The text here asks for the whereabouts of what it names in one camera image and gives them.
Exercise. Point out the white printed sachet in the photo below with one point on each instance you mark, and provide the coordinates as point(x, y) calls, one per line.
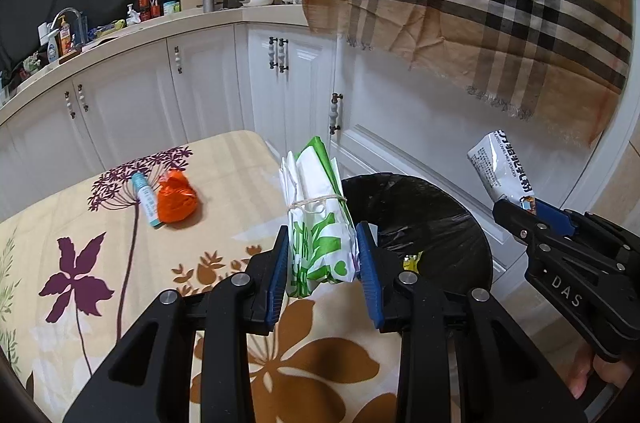
point(500, 168)

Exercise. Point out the green white plastic bag bundle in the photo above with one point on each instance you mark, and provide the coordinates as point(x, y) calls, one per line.
point(315, 248)

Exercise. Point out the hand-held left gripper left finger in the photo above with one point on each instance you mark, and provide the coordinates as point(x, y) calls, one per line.
point(277, 283)

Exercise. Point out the white blue detergent bottle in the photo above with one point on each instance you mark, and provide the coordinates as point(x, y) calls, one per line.
point(53, 50)

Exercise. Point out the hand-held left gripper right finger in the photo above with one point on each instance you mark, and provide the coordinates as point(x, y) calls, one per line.
point(370, 283)

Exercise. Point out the white kitchen cabinets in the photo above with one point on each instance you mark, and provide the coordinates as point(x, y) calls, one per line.
point(210, 83)

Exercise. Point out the trash bin with black bag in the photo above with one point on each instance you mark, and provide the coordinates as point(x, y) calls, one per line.
point(425, 213)

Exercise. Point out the beige floral tablecloth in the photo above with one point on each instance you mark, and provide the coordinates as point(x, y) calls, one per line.
point(225, 183)

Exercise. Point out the small white blue tube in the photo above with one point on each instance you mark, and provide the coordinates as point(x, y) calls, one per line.
point(146, 200)

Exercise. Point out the chrome kitchen faucet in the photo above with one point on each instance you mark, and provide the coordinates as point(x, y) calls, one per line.
point(67, 12)

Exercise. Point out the yellow snack bag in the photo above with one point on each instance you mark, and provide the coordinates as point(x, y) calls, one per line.
point(412, 263)

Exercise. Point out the white green jar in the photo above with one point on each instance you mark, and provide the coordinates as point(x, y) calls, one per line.
point(171, 8)

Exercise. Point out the red cap sauce bottle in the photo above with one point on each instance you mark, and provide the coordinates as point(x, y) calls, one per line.
point(144, 5)

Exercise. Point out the yellow green packet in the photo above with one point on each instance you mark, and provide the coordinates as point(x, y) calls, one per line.
point(107, 28)

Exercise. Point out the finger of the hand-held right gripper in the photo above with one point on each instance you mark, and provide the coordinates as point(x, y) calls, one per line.
point(517, 223)
point(557, 218)

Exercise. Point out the person's right hand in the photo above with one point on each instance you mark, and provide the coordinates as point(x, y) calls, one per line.
point(582, 378)

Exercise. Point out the orange plastic bag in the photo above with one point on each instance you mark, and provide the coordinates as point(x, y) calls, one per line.
point(175, 200)

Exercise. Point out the beige kitchen countertop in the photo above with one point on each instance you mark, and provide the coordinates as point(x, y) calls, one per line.
point(200, 23)

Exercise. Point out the beige plaid cloth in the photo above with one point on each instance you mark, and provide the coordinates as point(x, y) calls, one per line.
point(475, 3)

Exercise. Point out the orange dish soap bottle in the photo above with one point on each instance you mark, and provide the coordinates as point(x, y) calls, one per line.
point(63, 38)

